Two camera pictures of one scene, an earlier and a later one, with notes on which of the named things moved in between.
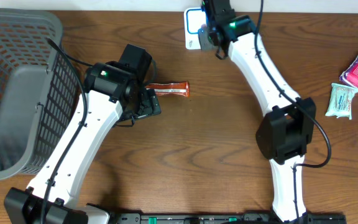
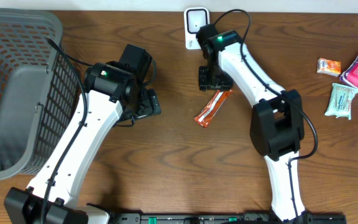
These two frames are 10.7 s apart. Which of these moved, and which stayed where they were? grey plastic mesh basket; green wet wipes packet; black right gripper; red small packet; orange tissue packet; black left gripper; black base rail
Moved: black right gripper; red small packet; orange tissue packet
Stayed: black base rail; green wet wipes packet; black left gripper; grey plastic mesh basket
